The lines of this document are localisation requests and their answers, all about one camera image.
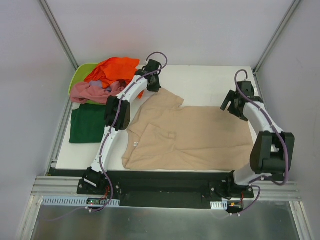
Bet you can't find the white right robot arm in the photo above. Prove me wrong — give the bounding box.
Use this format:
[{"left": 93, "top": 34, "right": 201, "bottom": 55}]
[{"left": 220, "top": 90, "right": 295, "bottom": 198}]

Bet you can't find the right aluminium frame post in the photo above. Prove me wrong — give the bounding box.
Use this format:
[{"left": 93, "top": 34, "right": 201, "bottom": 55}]
[{"left": 252, "top": 0, "right": 303, "bottom": 76}]

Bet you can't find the left aluminium frame post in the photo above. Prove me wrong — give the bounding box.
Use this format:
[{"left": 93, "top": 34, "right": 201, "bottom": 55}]
[{"left": 37, "top": 0, "right": 79, "bottom": 70}]

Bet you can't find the orange t-shirt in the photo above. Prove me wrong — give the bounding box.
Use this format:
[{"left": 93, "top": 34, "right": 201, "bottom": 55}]
[{"left": 84, "top": 57, "right": 140, "bottom": 87}]

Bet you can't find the pink red t-shirt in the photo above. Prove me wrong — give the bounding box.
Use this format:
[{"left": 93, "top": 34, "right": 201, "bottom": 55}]
[{"left": 69, "top": 81, "right": 126, "bottom": 105}]

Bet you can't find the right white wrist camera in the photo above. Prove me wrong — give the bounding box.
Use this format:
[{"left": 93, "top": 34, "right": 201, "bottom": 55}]
[{"left": 241, "top": 78, "right": 253, "bottom": 87}]

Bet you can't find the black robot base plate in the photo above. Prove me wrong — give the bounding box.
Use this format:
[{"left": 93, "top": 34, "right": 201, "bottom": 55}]
[{"left": 77, "top": 168, "right": 254, "bottom": 209}]

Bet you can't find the front aluminium cross rail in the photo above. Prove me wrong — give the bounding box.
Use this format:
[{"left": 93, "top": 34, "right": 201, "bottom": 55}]
[{"left": 31, "top": 176, "right": 81, "bottom": 196}]

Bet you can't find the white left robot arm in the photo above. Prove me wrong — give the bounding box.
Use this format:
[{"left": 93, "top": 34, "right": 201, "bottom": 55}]
[{"left": 83, "top": 66, "right": 161, "bottom": 195}]

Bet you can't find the lime green plastic basket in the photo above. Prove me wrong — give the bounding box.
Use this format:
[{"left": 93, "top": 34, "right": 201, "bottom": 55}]
[{"left": 68, "top": 63, "right": 98, "bottom": 103}]

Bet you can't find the aluminium frame post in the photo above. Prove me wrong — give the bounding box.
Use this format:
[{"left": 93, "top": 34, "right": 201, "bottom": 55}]
[
  {"left": 252, "top": 0, "right": 303, "bottom": 76},
  {"left": 37, "top": 0, "right": 79, "bottom": 70}
]

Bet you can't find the lavender t-shirt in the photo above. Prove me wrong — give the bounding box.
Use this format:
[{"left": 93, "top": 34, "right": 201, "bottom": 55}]
[{"left": 89, "top": 80, "right": 111, "bottom": 92}]

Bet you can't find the white cable duct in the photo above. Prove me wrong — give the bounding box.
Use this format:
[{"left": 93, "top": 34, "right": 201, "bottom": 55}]
[
  {"left": 42, "top": 196, "right": 109, "bottom": 208},
  {"left": 210, "top": 200, "right": 228, "bottom": 211}
]

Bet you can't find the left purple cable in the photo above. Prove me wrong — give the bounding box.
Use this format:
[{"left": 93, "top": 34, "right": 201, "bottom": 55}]
[{"left": 84, "top": 51, "right": 168, "bottom": 213}]

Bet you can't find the left white cable duct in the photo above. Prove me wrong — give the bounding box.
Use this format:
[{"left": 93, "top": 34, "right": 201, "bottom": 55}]
[{"left": 42, "top": 196, "right": 109, "bottom": 208}]

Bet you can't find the right white cable duct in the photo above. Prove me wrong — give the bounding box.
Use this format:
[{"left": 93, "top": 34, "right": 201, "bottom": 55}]
[{"left": 210, "top": 200, "right": 228, "bottom": 211}]

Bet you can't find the folded dark green t-shirt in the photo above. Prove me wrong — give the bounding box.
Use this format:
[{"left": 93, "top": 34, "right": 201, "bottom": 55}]
[{"left": 69, "top": 104, "right": 105, "bottom": 144}]

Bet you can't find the beige t-shirt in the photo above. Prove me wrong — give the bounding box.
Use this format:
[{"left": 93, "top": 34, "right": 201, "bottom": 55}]
[{"left": 122, "top": 89, "right": 253, "bottom": 171}]

